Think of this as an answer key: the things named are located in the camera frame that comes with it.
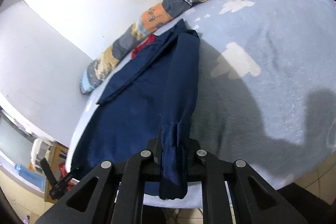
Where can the red bag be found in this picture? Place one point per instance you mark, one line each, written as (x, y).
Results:
(62, 168)

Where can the white appliance by window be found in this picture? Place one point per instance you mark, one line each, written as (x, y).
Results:
(39, 150)

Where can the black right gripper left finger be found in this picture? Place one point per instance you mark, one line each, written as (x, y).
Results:
(110, 193)

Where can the wooden frame furniture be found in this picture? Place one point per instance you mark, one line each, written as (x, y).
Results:
(57, 155)

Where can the navy blue garment red collar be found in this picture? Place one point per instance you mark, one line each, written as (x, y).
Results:
(152, 97)

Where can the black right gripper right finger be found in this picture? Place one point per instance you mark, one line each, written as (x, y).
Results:
(233, 192)

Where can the long patchwork bolster pillow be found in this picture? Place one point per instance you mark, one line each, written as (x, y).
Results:
(148, 22)

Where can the light blue bed sheet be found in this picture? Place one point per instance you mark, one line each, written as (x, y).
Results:
(266, 87)

